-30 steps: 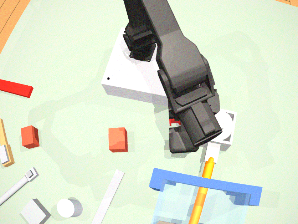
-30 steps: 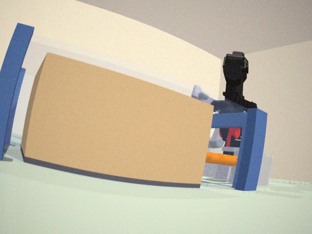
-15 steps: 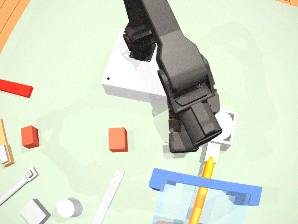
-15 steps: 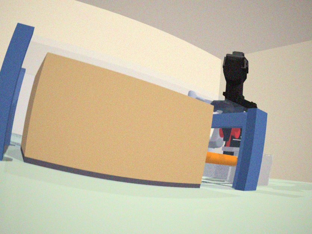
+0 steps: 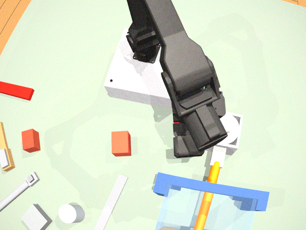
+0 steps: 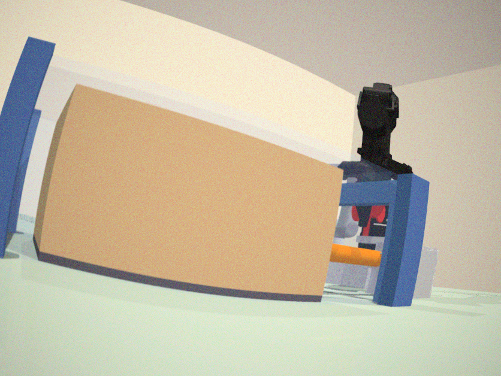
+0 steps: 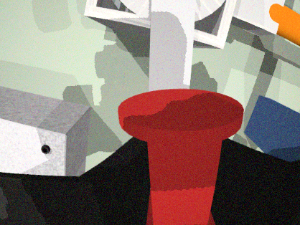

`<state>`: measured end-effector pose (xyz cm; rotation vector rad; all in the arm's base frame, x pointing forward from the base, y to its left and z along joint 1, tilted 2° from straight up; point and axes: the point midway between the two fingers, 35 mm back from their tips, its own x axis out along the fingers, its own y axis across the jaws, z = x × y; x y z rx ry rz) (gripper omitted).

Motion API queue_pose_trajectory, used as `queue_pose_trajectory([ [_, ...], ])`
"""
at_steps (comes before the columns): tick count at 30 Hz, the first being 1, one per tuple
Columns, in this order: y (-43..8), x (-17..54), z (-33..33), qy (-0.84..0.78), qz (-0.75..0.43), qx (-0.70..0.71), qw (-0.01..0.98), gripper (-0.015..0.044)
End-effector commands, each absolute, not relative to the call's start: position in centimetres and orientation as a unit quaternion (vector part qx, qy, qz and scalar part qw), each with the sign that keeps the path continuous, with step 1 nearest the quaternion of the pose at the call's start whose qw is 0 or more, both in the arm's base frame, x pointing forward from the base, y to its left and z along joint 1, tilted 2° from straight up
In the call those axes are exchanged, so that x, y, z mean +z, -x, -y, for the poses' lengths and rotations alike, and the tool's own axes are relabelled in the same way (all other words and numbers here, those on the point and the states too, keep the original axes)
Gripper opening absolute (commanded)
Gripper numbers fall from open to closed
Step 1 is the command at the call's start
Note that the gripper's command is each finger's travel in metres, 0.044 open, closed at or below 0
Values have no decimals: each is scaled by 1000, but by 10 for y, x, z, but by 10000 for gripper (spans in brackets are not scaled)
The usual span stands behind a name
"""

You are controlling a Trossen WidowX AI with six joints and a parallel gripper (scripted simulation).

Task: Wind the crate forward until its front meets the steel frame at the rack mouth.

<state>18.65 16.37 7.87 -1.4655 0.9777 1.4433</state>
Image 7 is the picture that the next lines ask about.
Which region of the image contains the blue flat bar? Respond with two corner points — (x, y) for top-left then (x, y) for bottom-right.
(243, 95), (300, 162)

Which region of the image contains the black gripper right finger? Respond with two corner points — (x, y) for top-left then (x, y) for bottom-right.
(210, 138), (300, 225)

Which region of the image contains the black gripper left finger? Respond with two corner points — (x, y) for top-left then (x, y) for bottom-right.
(0, 138), (151, 225)

